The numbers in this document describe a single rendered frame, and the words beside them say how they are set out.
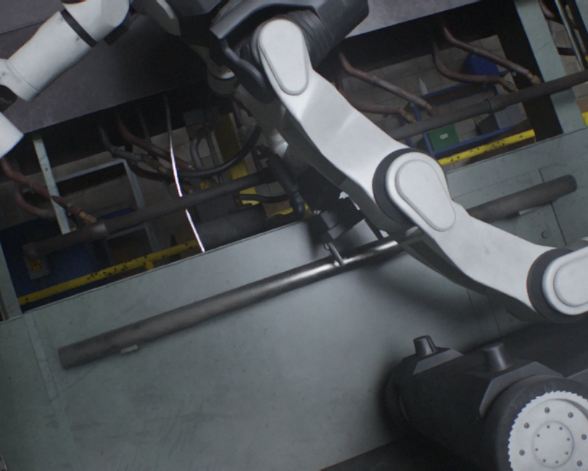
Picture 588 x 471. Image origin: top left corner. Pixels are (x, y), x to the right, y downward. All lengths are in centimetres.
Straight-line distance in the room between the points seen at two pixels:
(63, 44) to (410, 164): 59
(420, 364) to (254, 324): 43
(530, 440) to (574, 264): 38
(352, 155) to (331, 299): 50
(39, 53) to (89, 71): 73
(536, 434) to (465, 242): 37
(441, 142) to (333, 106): 523
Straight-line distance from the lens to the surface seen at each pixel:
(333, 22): 122
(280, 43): 114
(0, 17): 184
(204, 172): 161
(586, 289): 122
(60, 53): 98
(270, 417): 153
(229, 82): 140
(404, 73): 707
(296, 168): 135
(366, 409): 156
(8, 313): 202
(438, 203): 110
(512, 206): 158
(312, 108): 111
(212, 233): 163
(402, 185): 109
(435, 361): 132
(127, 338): 144
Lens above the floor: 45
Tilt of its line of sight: 3 degrees up
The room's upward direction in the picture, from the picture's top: 19 degrees counter-clockwise
